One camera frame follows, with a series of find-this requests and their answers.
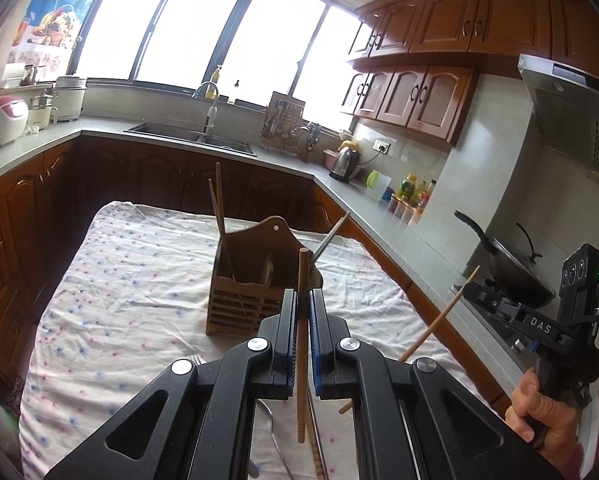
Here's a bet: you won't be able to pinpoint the stainless electric kettle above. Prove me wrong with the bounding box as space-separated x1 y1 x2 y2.
328 142 361 183

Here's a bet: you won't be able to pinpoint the patterned wooden chopstick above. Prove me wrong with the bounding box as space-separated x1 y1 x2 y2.
308 400 331 480

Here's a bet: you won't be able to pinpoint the bamboo chopstick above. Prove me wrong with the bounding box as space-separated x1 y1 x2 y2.
338 265 481 415
295 247 311 445

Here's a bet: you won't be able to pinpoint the wooden utensil holder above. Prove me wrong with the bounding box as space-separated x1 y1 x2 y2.
205 215 325 337

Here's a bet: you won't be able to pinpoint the black wok with lid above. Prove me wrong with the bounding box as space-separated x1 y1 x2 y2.
454 210 557 308

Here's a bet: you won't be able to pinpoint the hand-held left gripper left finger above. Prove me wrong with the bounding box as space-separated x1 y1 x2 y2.
44 289 300 480

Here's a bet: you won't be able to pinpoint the person's right hand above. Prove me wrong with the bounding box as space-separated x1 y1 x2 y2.
504 365 587 453

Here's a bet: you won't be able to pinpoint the tropical fruit window blind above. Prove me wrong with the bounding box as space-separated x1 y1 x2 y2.
6 0 100 68

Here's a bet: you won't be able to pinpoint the long metal spoon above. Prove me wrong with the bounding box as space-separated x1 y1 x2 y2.
258 400 293 480

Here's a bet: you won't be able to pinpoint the kitchen faucet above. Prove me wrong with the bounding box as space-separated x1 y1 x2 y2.
192 81 221 136

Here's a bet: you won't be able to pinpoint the kitchen window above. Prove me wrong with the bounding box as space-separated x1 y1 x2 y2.
72 0 375 133

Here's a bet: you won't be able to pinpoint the grey countertop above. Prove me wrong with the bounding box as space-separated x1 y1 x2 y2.
0 115 540 376

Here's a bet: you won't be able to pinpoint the small white electric pot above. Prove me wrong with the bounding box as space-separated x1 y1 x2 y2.
26 87 60 128

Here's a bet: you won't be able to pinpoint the scissors holder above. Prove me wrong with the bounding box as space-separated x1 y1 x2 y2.
304 121 323 163

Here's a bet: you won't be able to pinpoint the black gas stove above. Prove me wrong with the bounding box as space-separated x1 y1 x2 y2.
449 280 545 361

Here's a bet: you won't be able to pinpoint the dark wooden chopstick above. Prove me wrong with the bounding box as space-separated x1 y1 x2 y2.
208 179 227 238
214 161 237 281

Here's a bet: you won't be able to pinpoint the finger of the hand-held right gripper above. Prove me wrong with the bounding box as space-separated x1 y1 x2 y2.
479 300 525 331
464 281 517 313

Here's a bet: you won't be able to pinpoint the person's right forearm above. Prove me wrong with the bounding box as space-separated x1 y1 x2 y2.
544 440 599 480

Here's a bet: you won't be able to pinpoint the white floral tablecloth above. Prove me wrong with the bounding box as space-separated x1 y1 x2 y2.
18 201 510 480

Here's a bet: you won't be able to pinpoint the set of condiment jars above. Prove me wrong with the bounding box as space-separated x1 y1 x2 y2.
387 192 423 226

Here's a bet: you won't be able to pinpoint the yellow oil bottle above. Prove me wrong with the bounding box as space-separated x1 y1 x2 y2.
397 173 420 201

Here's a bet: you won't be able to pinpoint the range hood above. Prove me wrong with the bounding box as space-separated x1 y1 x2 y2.
517 52 599 186

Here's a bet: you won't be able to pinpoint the wooden wall cabinets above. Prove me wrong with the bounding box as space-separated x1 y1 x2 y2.
337 0 599 148

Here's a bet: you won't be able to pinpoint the wooden base cabinets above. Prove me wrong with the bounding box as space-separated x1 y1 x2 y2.
0 137 505 411

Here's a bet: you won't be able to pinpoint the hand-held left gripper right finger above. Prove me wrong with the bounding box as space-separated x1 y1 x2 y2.
307 290 565 480

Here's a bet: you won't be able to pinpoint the pink and white rice cooker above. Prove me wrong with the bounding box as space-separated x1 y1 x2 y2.
0 95 30 148

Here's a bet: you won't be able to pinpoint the steel sink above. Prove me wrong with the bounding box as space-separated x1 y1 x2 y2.
124 121 257 157

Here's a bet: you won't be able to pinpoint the white electric steamer pot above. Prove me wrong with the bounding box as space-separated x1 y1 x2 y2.
54 75 88 122

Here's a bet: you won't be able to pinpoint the yellow dish soap bottle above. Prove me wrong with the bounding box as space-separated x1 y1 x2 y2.
205 65 222 100

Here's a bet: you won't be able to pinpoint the metal chopstick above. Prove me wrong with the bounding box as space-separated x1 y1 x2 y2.
312 211 351 263

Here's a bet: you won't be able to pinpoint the knife and utensil rack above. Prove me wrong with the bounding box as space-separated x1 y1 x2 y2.
260 91 307 157

